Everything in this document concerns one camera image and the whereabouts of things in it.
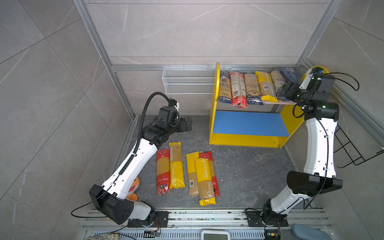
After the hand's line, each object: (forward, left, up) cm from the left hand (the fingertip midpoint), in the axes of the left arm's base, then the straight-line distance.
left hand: (184, 117), depth 73 cm
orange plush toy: (-27, +29, -31) cm, 51 cm away
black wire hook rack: (-25, -69, +1) cm, 73 cm away
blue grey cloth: (-47, -56, -30) cm, 79 cm away
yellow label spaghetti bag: (-20, +5, -31) cm, 37 cm away
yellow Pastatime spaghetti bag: (-25, -11, -29) cm, 40 cm away
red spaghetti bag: (-14, +14, -32) cm, 37 cm away
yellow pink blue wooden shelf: (+10, -55, -19) cm, 59 cm away
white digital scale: (-47, -13, -29) cm, 56 cm away
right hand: (+6, -50, +13) cm, 52 cm away
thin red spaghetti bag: (-5, -15, -31) cm, 35 cm away
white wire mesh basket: (+38, -4, -4) cm, 38 cm away
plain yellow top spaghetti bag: (-21, -4, -31) cm, 37 cm away
